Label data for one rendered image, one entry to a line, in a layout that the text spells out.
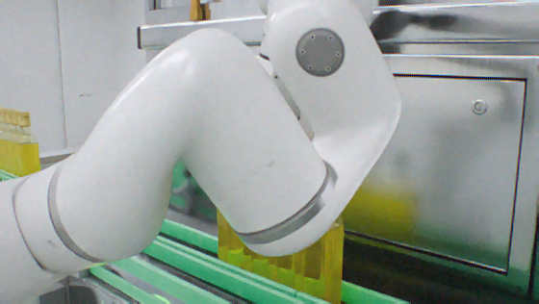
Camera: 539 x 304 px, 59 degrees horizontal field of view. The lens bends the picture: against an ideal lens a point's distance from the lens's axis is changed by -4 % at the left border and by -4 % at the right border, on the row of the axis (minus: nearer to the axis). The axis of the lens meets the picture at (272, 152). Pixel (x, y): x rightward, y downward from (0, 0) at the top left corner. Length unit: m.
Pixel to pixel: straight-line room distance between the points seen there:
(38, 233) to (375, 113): 0.27
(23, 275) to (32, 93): 6.40
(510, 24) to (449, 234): 0.32
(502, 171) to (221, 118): 0.51
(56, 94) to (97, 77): 0.64
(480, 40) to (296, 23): 0.41
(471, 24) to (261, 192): 0.50
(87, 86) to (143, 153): 6.79
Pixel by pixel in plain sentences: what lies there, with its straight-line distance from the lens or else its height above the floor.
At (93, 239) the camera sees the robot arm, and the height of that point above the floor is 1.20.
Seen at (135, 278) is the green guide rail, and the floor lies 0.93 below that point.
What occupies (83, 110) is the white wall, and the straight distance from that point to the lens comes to 7.07.
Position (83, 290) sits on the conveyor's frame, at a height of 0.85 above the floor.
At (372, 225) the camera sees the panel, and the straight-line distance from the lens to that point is 0.85.
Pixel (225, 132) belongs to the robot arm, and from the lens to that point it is 0.30.
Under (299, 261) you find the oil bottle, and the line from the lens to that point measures 0.75.
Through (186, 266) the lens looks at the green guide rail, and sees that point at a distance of 0.91.
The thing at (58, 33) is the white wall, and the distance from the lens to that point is 6.92.
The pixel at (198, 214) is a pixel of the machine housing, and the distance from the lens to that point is 1.21.
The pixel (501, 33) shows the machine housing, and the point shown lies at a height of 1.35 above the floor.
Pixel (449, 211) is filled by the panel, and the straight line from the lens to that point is 0.78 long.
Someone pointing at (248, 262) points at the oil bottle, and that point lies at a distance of 0.84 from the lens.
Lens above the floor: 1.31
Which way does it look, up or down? 11 degrees down
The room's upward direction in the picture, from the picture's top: straight up
